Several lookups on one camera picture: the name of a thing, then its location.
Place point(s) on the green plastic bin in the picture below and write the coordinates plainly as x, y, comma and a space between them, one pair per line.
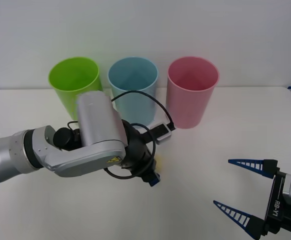
68, 75

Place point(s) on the beige paper ball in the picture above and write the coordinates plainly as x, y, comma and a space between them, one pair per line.
161, 163

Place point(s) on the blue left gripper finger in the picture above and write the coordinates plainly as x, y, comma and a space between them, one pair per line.
153, 180

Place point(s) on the pink plastic bin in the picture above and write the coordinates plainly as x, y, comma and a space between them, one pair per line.
188, 105

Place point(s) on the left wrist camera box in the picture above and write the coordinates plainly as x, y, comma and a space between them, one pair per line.
163, 132

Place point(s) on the pale blue plastic bin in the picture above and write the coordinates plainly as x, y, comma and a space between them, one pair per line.
133, 75

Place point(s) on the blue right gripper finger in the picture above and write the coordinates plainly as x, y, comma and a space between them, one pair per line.
255, 225
269, 167

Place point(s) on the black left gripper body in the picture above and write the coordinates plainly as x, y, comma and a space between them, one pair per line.
148, 160

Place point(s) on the silver and black left arm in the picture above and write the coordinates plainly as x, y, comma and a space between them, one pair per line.
90, 120

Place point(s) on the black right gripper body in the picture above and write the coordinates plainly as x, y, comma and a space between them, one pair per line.
273, 200

